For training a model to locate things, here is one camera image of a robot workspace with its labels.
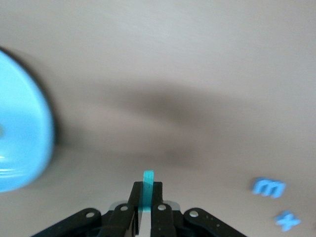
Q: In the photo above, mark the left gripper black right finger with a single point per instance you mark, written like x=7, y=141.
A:
x=160, y=222

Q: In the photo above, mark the blue plate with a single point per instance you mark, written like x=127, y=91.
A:
x=22, y=123

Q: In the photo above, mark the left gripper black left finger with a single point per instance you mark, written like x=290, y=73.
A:
x=123, y=222

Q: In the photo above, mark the blue foam letter m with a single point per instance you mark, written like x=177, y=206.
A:
x=269, y=183

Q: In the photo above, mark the blue foam letter x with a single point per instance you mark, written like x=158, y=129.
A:
x=287, y=220

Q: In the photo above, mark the teal foam letter p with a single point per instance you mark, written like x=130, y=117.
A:
x=148, y=187

